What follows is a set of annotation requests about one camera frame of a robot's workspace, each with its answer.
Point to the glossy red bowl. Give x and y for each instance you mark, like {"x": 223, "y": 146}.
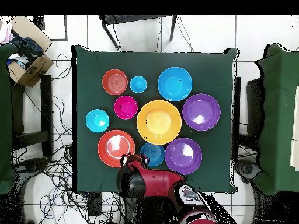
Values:
{"x": 112, "y": 144}

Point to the magenta bowl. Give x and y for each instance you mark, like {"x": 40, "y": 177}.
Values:
{"x": 126, "y": 107}

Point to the blue cup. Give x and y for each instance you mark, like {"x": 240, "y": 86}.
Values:
{"x": 138, "y": 84}

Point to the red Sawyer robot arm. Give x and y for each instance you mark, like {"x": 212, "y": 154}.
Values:
{"x": 158, "y": 182}

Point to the large orange bowl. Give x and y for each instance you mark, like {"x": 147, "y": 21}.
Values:
{"x": 158, "y": 122}

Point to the purple bowl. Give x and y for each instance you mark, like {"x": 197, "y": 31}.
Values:
{"x": 201, "y": 112}
{"x": 183, "y": 156}

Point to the cyan ribbed bowl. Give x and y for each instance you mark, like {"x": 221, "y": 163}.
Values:
{"x": 97, "y": 120}

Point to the black power adapter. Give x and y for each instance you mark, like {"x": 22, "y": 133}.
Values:
{"x": 94, "y": 204}

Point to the large blue bowl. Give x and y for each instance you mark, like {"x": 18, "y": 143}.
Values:
{"x": 174, "y": 84}

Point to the black bench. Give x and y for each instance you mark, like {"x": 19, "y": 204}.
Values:
{"x": 46, "y": 105}

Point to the dark green tablecloth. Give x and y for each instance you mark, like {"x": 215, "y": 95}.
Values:
{"x": 93, "y": 58}

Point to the cardboard box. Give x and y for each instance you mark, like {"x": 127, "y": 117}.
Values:
{"x": 35, "y": 70}

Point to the green cloth covered table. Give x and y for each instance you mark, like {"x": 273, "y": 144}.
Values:
{"x": 5, "y": 116}
{"x": 278, "y": 116}

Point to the black metal chair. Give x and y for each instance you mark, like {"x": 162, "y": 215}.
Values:
{"x": 130, "y": 18}

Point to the dark blue cloth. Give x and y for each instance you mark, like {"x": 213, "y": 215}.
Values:
{"x": 28, "y": 47}

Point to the black floor box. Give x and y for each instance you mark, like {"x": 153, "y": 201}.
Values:
{"x": 39, "y": 22}

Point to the white box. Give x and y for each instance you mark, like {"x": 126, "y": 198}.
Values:
{"x": 296, "y": 116}

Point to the pale pink cloth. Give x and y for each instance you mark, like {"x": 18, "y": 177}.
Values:
{"x": 5, "y": 33}

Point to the dark grey pedestal foot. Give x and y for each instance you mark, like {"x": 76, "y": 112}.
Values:
{"x": 32, "y": 165}
{"x": 247, "y": 168}

